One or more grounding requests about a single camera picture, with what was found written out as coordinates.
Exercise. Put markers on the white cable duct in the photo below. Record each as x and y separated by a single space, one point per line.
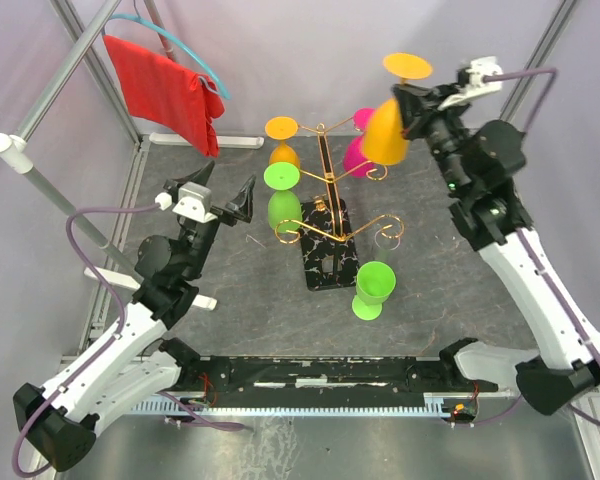
317 402

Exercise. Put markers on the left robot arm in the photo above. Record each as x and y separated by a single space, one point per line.
60 421

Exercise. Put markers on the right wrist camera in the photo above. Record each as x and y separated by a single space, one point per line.
472 84

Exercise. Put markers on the green goblet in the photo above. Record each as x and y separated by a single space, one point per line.
375 282
284 207

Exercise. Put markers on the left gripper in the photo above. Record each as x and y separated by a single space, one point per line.
241 204

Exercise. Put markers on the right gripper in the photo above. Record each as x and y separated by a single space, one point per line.
420 107

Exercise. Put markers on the red cloth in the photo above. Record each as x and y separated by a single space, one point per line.
164 92

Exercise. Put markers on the clear wine glass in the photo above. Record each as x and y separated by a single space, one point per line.
385 247

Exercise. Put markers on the green goblet front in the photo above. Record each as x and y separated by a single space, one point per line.
375 282

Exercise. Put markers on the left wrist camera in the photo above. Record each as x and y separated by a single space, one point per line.
190 200

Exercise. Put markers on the gold wine glass rack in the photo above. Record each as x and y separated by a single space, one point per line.
325 235

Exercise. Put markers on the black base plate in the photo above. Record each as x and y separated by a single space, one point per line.
219 374

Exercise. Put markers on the magenta goblet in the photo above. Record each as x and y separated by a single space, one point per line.
354 162

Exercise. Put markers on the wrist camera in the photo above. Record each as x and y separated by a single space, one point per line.
472 84
190 200

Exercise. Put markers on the orange goblet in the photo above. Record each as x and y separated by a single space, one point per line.
281 129
383 142

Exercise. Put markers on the white clothes stand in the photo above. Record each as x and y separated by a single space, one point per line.
80 146

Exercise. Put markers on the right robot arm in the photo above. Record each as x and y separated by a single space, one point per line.
479 169

